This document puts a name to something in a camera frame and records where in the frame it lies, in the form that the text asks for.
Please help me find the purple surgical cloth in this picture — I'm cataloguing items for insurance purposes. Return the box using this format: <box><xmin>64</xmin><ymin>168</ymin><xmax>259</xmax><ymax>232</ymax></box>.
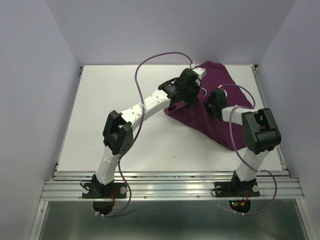
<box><xmin>164</xmin><ymin>61</ymin><xmax>253</xmax><ymax>151</ymax></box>

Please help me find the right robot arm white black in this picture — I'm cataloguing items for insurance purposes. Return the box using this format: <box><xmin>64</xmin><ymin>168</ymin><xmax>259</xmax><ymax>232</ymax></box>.
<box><xmin>205</xmin><ymin>88</ymin><xmax>282</xmax><ymax>198</ymax></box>

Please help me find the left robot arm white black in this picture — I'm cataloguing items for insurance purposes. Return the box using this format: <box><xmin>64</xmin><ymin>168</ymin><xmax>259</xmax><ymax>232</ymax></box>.
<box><xmin>89</xmin><ymin>67</ymin><xmax>206</xmax><ymax>198</ymax></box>

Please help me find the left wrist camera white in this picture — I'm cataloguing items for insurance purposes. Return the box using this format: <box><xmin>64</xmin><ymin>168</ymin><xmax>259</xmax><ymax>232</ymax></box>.
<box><xmin>192</xmin><ymin>67</ymin><xmax>207</xmax><ymax>80</ymax></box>

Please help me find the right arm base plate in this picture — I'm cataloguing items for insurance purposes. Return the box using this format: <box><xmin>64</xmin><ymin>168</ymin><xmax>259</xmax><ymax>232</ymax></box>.
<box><xmin>211</xmin><ymin>181</ymin><xmax>260</xmax><ymax>198</ymax></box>

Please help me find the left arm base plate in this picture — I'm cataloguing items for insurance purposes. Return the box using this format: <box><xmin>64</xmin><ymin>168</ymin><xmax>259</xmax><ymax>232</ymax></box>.
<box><xmin>80</xmin><ymin>181</ymin><xmax>128</xmax><ymax>199</ymax></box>

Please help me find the aluminium front rail frame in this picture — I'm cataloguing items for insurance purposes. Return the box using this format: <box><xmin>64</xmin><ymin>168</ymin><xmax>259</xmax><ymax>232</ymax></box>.
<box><xmin>40</xmin><ymin>170</ymin><xmax>305</xmax><ymax>201</ymax></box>

